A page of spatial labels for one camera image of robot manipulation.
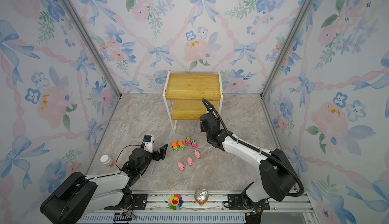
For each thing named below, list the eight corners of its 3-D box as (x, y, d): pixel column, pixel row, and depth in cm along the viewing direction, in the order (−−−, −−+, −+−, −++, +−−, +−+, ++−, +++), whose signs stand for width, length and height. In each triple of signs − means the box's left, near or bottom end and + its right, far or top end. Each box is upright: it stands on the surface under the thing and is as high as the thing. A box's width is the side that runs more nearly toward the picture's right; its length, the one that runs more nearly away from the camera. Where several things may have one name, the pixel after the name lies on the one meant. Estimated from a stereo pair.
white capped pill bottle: (105, 167, 87) (98, 162, 81) (108, 160, 89) (101, 154, 83) (113, 167, 87) (107, 162, 81) (116, 160, 89) (110, 154, 83)
